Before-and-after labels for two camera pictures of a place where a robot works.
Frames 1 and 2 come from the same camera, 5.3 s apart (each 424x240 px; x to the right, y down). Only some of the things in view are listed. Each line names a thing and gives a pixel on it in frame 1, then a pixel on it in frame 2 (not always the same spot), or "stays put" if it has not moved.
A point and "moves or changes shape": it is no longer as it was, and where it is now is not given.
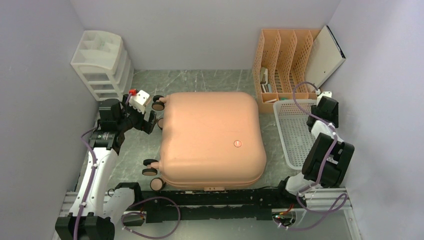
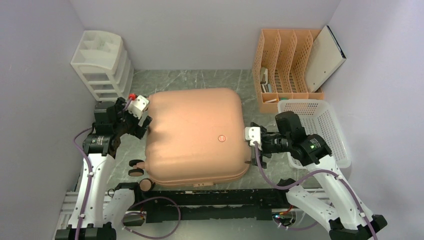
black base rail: (164, 206) stays put
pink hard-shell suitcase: (212, 139) moves or changes shape
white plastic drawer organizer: (101, 61) stays put
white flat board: (325, 58) stays put
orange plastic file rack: (281, 66) stays put
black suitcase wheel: (156, 184) -> (145, 184)
